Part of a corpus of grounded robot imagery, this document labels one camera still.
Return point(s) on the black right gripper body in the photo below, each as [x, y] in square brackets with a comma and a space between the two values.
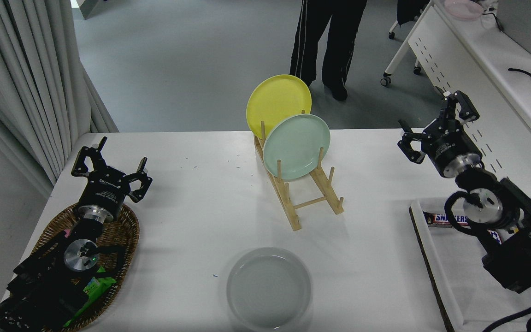
[450, 147]

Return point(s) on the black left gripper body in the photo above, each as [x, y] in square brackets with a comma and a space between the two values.
[106, 191]

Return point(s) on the grey plate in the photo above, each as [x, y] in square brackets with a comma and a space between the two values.
[269, 289]

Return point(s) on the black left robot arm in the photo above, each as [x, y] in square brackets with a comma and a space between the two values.
[49, 286]

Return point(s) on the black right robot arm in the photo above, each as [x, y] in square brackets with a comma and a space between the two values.
[519, 253]

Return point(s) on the pink plate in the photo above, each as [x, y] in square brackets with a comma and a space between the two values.
[463, 8]

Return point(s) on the pale green plate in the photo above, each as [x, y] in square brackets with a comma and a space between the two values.
[297, 147]

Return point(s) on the wooden plate rack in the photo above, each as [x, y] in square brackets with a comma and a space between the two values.
[293, 216]

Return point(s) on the yellow plate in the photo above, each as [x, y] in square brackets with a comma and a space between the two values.
[272, 99]

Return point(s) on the brown wicker basket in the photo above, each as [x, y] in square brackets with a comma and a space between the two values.
[125, 235]

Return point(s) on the small pink item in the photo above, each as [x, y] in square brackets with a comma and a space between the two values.
[67, 233]

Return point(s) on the white desk with slotted panel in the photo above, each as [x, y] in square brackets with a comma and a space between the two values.
[500, 83]

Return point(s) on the brown Snickers bar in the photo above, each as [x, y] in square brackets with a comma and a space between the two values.
[438, 218]

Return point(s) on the green snack packet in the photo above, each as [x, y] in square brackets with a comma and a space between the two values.
[95, 288]

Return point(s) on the dark brown snack bar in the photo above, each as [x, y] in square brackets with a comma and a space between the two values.
[495, 236]

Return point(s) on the pale grey curtain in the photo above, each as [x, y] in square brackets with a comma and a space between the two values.
[26, 78]

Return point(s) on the grey laptop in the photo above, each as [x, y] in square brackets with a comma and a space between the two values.
[526, 25]

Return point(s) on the person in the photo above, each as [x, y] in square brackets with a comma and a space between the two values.
[337, 41]

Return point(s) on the white tray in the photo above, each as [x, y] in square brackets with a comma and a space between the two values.
[459, 286]

